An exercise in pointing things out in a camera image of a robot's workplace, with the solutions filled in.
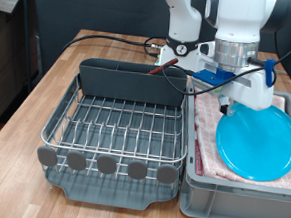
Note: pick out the grey plastic crate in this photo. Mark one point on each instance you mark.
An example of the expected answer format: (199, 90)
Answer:
(232, 205)

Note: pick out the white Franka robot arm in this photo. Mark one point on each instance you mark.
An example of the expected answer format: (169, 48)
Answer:
(238, 18)

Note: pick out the black metal pole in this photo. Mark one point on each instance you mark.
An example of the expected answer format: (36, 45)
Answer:
(26, 30)

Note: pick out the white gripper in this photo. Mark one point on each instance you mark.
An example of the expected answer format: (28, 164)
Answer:
(253, 91)

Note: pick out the blue plate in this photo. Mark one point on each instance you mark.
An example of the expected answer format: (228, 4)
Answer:
(259, 147)

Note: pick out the dark side cabinet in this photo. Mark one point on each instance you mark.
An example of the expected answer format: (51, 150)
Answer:
(5, 62)

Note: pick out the grey drain tray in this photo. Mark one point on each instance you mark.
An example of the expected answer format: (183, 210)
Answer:
(113, 193)

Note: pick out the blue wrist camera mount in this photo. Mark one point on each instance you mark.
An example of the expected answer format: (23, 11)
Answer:
(211, 76)

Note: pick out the dark grey cutlery holder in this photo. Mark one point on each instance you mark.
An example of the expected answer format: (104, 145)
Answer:
(130, 84)

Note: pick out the pink checked cloth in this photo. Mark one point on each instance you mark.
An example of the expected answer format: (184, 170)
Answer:
(207, 126)

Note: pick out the red-brown wooden spoon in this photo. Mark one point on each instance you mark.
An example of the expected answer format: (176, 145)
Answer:
(163, 66)

